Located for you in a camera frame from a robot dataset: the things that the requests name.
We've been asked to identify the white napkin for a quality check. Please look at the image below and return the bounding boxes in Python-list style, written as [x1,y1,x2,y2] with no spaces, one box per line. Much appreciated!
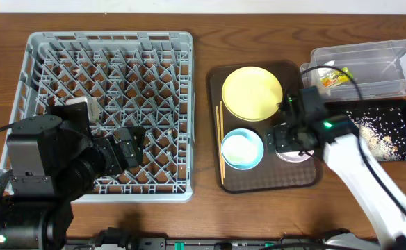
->
[317,68,336,88]

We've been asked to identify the green snack wrapper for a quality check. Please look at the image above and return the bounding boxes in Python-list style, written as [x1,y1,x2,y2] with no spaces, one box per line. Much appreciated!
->
[329,67,353,88]

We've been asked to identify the light blue bowl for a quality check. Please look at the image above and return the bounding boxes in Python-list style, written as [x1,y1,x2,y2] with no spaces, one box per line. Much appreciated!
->
[221,128,264,170]

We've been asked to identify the rice food scraps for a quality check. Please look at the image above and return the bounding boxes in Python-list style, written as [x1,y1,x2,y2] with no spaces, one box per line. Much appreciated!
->
[345,108,406,161]

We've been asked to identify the small white cup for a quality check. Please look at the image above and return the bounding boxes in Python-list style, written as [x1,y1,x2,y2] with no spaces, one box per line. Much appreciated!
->
[222,135,257,165]

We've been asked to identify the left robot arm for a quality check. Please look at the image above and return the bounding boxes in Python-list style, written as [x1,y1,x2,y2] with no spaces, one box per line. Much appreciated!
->
[0,115,145,249]

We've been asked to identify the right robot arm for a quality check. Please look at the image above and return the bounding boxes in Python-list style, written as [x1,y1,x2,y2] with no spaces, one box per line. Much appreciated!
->
[270,87,406,249]

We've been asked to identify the black waste tray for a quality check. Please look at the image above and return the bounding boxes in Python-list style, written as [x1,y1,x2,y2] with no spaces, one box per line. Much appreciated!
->
[325,99,406,123]

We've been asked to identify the yellow plate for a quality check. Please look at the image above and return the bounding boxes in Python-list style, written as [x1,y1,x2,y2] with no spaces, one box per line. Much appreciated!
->
[222,66,283,122]

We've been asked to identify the dark brown serving tray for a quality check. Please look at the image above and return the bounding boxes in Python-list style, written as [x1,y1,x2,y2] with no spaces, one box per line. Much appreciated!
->
[206,60,323,194]

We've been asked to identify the grey plastic dish rack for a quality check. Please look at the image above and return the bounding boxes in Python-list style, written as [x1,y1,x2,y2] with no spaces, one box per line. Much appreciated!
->
[10,31,195,203]

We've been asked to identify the right wooden chopstick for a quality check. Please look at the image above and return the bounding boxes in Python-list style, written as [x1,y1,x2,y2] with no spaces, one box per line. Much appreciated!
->
[219,100,225,184]

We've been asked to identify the clear plastic bin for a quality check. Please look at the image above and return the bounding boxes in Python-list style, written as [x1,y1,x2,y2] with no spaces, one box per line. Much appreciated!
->
[300,39,406,99]

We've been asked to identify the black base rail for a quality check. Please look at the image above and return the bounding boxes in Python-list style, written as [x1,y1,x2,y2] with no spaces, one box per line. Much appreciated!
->
[64,228,379,250]

